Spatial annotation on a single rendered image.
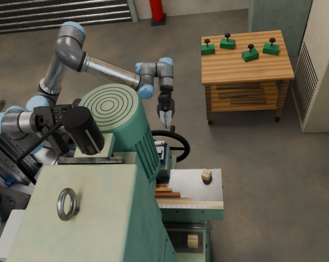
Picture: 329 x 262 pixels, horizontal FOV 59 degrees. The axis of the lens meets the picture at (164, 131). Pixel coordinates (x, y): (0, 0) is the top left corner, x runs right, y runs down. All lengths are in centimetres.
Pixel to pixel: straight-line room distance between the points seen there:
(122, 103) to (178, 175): 62
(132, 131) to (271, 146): 186
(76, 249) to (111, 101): 37
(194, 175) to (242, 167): 111
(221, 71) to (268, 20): 91
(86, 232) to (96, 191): 8
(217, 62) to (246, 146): 72
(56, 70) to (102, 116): 86
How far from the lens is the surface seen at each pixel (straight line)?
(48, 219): 62
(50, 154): 182
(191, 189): 125
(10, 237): 70
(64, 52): 135
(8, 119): 110
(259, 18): 298
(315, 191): 235
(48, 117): 101
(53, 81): 163
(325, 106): 241
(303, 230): 221
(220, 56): 241
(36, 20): 453
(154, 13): 384
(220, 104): 250
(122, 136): 72
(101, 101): 78
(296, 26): 309
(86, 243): 57
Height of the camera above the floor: 202
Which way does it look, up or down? 51 degrees down
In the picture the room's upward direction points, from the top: 14 degrees counter-clockwise
